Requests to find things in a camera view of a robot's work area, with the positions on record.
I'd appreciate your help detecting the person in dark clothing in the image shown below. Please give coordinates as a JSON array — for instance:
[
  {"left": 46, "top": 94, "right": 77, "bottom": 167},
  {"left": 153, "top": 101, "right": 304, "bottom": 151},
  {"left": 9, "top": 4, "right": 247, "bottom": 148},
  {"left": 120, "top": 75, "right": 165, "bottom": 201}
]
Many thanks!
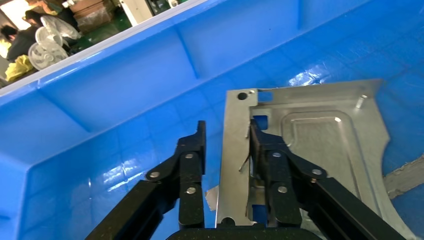
[{"left": 0, "top": 24, "right": 39, "bottom": 64}]

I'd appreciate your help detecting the grey tape strip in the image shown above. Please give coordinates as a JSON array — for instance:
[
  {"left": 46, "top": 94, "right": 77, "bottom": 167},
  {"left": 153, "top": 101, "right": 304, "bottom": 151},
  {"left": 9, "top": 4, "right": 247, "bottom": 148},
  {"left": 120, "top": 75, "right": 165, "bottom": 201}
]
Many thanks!
[{"left": 382, "top": 153, "right": 424, "bottom": 201}]

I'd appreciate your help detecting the stamped sheet metal bracket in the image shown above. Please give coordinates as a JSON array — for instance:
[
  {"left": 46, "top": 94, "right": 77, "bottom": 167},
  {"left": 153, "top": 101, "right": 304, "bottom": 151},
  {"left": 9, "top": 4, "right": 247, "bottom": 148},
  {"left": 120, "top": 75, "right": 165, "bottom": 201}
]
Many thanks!
[{"left": 215, "top": 78, "right": 418, "bottom": 240}]

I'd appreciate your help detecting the blue plastic bin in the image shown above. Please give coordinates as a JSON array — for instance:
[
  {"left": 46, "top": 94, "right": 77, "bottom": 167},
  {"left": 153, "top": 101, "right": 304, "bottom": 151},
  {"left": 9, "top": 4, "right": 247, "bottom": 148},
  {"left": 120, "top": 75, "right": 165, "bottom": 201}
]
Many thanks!
[{"left": 0, "top": 0, "right": 424, "bottom": 240}]

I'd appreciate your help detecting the yellow bag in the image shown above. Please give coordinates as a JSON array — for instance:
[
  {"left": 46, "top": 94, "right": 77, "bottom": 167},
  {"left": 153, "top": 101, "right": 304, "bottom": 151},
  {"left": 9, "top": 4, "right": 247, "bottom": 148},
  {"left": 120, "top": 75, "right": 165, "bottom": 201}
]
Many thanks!
[{"left": 4, "top": 54, "right": 36, "bottom": 83}]

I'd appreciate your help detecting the white cabinet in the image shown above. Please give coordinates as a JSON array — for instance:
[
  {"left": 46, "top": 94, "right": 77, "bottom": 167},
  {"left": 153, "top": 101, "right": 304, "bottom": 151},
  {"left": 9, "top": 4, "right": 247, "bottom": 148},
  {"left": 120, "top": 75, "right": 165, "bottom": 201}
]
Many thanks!
[{"left": 119, "top": 0, "right": 181, "bottom": 27}]

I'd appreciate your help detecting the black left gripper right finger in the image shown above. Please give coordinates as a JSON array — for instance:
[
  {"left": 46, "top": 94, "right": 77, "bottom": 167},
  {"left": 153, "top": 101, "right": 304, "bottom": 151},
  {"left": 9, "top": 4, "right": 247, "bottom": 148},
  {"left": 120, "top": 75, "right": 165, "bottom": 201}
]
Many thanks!
[{"left": 249, "top": 119, "right": 407, "bottom": 240}]

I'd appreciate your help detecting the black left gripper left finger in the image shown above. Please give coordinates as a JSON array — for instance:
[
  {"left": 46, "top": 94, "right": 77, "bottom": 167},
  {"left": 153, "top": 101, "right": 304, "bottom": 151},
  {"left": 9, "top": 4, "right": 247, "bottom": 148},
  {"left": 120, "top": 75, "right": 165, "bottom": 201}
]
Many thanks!
[{"left": 85, "top": 120, "right": 207, "bottom": 240}]

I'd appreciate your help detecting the brown cardboard box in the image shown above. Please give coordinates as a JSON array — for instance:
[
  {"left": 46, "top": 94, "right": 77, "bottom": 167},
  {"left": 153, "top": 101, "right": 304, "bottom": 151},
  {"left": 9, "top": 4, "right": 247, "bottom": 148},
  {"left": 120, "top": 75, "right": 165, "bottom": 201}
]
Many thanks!
[{"left": 67, "top": 0, "right": 115, "bottom": 33}]

